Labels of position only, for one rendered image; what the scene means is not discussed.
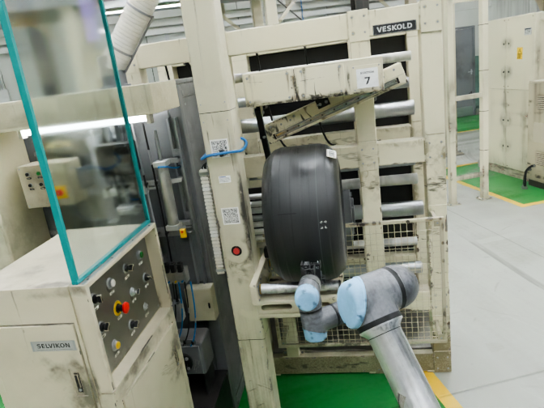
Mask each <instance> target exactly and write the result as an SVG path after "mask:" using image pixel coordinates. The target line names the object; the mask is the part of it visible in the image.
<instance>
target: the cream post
mask: <svg viewBox="0 0 544 408"><path fill-rule="evenodd" d="M180 5H181V13H182V18H183V23H184V28H185V36H186V41H187V46H188V51H189V60H190V65H191V70H192V75H193V84H194V88H195V93H196V98H197V103H198V112H199V117H200V122H201V127H202V136H203V141H204V145H205V150H206V155H209V154H211V148H210V140H215V139H222V138H227V141H228V147H229V151H233V150H239V149H241V148H242V146H241V140H240V130H239V124H238V118H237V112H236V102H235V96H234V91H233V86H232V76H231V70H230V64H229V59H228V53H227V42H226V37H225V31H224V26H223V16H222V10H221V5H220V0H180ZM206 159H207V164H208V169H209V173H210V182H211V188H212V193H213V198H214V202H215V211H216V216H217V221H218V225H219V234H220V240H221V245H222V250H223V258H224V263H225V268H226V272H227V281H228V286H229V291H230V296H231V302H232V311H233V315H234V320H235V325H236V334H237V339H238V343H239V348H240V357H241V363H242V367H243V372H244V381H245V386H246V391H247V395H248V400H249V408H281V406H280V400H279V395H278V384H277V379H276V373H275V367H274V357H273V351H272V346H271V341H270V330H269V325H268V319H267V318H258V312H257V306H253V304H252V298H251V293H250V288H249V285H250V283H251V281H252V279H253V276H254V274H255V272H256V269H257V266H258V264H259V259H258V254H257V243H256V238H255V232H254V226H253V217H252V211H251V205H250V200H249V189H248V184H247V178H246V172H245V166H244V156H243V151H242V152H238V153H231V154H230V156H228V157H221V158H213V159H212V156H211V157H208V158H206ZM219 176H230V177H231V182H229V183H219ZM228 207H238V209H239V214H240V223H239V224H228V225H223V216H222V212H221V208H228ZM234 248H238V249H240V253H239V254H234V253H233V249H234Z"/></svg>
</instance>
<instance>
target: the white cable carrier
mask: <svg viewBox="0 0 544 408"><path fill-rule="evenodd" d="M199 172H209V169H208V167H206V169H204V168H203V169H200V170H199ZM201 183H202V188H203V189H202V191H204V192H203V195H204V198H205V200H204V201H205V202H206V203H205V206H206V209H207V210H206V213H207V216H208V218H207V219H208V220H209V221H208V223H209V227H210V230H211V231H210V234H211V235H210V237H212V238H211V240H213V241H212V244H213V245H212V247H213V250H214V255H215V260H216V262H215V264H217V265H216V268H217V270H220V269H226V268H225V263H224V258H223V250H222V245H221V240H220V234H219V225H218V221H217V216H216V211H215V202H214V198H213V193H212V188H211V182H210V175H203V176H201Z"/></svg>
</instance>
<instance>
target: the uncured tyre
mask: <svg viewBox="0 0 544 408"><path fill-rule="evenodd" d="M326 149H329V150H332V151H334V150H333V149H332V148H331V147H329V146H328V145H326V144H321V143H316V144H308V145H300V146H293V147H280V148H279V149H276V150H274V151H273V152H272V153H271V154H270V156H269V157H268V158H267V159H266V161H265V163H264V167H263V172H262V180H261V205H262V218H263V227H264V233H265V239H266V247H267V252H268V256H269V259H270V264H271V266H272V268H273V270H274V272H275V273H276V274H277V275H279V276H280V277H281V278H282V279H284V280H285V281H289V282H299V281H300V277H301V271H300V264H301V262H303V264H304V262H305V261H309V265H310V262H314V263H315V262H317V261H318V264H319V262H320V260H321V272H322V274H323V275H325V280H332V279H335V278H338V277H339V276H340V274H341V273H342V272H343V271H344V270H345V269H346V260H347V246H346V223H345V212H344V203H343V194H342V178H341V171H340V165H339V162H338V156H337V159H335V158H330V157H327V156H326ZM290 213H296V214H293V215H280V214H290ZM320 219H327V220H328V230H322V231H320V224H319V220H320Z"/></svg>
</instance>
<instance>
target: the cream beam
mask: <svg viewBox="0 0 544 408"><path fill-rule="evenodd" d="M371 67H378V79H379V86H378V87H365V88H359V89H357V78H356V70H358V69H364V68H371ZM242 79H243V84H244V95H245V101H246V107H247V108H248V107H255V106H262V105H268V104H281V103H288V102H295V101H301V100H315V99H321V98H328V97H335V96H348V95H354V94H361V93H368V92H375V91H384V90H385V87H384V74H383V61H382V56H373V57H362V58H356V59H350V60H343V61H337V62H326V63H319V64H313V65H307V66H296V67H289V68H283V69H277V70H266V71H259V72H253V73H248V74H243V75H242Z"/></svg>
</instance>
